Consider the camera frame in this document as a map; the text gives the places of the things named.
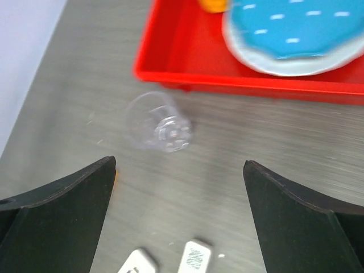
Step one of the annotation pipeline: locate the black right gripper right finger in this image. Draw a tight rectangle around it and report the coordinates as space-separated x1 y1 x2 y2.
243 160 363 272

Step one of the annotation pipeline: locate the white remote with black batteries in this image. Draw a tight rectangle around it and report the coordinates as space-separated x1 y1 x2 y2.
118 248 158 273

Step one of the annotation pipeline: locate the clear plastic cup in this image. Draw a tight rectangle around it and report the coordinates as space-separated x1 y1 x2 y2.
123 91 193 152

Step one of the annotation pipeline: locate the white plate under blue plate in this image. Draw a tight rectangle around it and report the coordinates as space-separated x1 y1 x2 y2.
222 12 363 77

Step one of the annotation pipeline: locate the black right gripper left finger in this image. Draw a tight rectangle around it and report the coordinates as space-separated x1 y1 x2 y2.
1 156 116 273

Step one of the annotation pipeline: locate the red plastic tray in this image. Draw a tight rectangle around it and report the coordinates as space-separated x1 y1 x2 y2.
133 1 363 105

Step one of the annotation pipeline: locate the yellow plastic cup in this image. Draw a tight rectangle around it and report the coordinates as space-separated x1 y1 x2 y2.
198 0 229 14

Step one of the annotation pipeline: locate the blue dotted plate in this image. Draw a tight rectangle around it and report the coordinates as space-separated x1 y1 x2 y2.
230 0 363 59

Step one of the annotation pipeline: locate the orange handle screwdriver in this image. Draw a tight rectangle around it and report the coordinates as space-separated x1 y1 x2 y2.
111 169 119 195

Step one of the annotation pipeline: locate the long white remote control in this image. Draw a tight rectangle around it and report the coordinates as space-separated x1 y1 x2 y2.
177 239 213 273

